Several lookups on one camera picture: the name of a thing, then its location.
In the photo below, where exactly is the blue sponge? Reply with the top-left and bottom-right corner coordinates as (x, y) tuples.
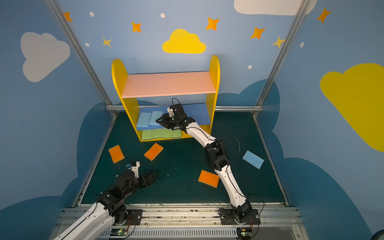
(242, 150), (265, 170)
(149, 111), (164, 126)
(136, 112), (152, 128)

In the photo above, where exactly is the green sponge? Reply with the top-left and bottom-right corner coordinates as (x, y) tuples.
(161, 129), (173, 139)
(152, 129), (163, 139)
(142, 130), (153, 141)
(171, 130), (182, 139)

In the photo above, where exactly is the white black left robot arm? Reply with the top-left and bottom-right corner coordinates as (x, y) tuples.
(56, 169), (157, 240)

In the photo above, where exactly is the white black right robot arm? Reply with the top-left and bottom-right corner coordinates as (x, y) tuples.
(156, 104), (253, 223)

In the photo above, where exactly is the yellow wooden shelf unit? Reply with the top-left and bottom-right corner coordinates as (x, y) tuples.
(112, 55), (221, 142)

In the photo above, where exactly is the orange sponge left of centre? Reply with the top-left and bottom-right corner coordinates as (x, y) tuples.
(144, 143), (164, 161)

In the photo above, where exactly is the orange sponge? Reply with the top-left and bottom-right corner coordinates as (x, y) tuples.
(198, 170), (220, 188)
(144, 143), (164, 161)
(108, 145), (125, 164)

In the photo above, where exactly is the orange sponge far left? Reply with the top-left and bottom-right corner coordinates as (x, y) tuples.
(108, 145), (125, 164)

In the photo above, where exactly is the left green circuit board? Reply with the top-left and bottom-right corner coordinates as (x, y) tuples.
(109, 229), (129, 239)

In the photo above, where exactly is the green circuit board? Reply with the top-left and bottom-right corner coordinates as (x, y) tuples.
(109, 229), (129, 239)
(237, 228), (253, 240)

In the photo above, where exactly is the orange sponge front centre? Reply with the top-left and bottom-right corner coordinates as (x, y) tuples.
(198, 170), (220, 188)

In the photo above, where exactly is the right green circuit board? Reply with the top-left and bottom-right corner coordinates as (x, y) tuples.
(237, 228), (253, 240)

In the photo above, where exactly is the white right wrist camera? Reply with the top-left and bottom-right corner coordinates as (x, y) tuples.
(167, 107), (175, 117)

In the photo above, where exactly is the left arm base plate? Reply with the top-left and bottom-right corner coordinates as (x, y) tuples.
(115, 209), (143, 226)

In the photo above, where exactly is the aluminium frame crossbar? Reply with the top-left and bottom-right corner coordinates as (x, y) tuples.
(105, 104), (264, 113)

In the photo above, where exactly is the aluminium frame post right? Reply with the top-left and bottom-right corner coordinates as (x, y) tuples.
(253, 0), (311, 120)

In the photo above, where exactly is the aluminium frame post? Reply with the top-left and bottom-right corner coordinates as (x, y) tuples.
(253, 0), (311, 120)
(45, 0), (112, 107)

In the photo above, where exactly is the aluminium frame post left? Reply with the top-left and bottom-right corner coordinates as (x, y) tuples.
(45, 0), (112, 107)

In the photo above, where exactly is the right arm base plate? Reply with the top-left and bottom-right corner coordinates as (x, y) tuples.
(218, 208), (261, 225)

